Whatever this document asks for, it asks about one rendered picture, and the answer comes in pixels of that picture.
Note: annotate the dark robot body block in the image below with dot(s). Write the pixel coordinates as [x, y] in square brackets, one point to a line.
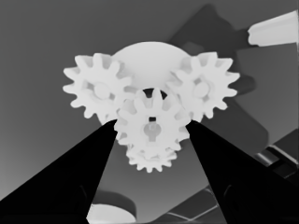
[281, 166]

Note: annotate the large thick white disc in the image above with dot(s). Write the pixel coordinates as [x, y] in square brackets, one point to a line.
[109, 216]

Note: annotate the white gear with keyed hole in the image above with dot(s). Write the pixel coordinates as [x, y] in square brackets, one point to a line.
[134, 124]

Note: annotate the small white T-shaped piece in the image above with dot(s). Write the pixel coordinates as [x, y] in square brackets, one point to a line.
[274, 31]

